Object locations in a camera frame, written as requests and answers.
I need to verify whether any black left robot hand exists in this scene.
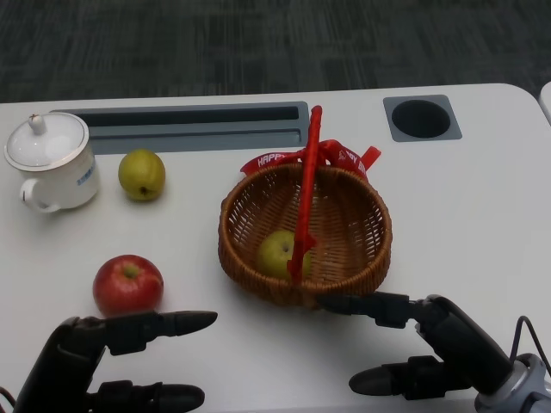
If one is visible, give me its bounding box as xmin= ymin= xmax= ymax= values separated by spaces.
xmin=12 ymin=310 xmax=219 ymax=413

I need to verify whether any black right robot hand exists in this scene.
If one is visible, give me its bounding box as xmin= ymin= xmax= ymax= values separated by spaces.
xmin=316 ymin=292 xmax=524 ymax=404

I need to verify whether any red apple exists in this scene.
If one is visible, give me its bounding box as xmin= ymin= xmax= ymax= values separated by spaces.
xmin=92 ymin=254 xmax=164 ymax=318

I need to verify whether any wicker basket with red handle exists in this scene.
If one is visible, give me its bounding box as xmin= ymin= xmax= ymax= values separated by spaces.
xmin=218 ymin=105 xmax=393 ymax=309

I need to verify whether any white ceramic mug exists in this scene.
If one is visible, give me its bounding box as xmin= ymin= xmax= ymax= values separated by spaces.
xmin=19 ymin=128 xmax=101 ymax=214

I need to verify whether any green pear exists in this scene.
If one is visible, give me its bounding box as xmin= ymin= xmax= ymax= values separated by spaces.
xmin=257 ymin=230 xmax=313 ymax=280
xmin=118 ymin=149 xmax=167 ymax=201

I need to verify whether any white mug lid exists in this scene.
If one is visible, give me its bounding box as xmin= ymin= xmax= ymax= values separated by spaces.
xmin=3 ymin=112 xmax=90 ymax=172

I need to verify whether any grey table cup holder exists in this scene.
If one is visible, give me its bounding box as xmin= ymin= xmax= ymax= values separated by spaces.
xmin=382 ymin=95 xmax=463 ymax=143

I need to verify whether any white neighbouring table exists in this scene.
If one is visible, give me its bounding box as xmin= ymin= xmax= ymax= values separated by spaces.
xmin=539 ymin=81 xmax=551 ymax=126

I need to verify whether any grey recessed table tray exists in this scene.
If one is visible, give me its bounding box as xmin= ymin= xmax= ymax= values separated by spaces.
xmin=49 ymin=101 xmax=309 ymax=155

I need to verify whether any red printed ribbon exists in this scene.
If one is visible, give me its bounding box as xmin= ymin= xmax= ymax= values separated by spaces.
xmin=239 ymin=139 xmax=383 ymax=180

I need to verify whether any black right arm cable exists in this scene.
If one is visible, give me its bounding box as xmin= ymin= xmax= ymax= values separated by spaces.
xmin=509 ymin=316 xmax=548 ymax=363

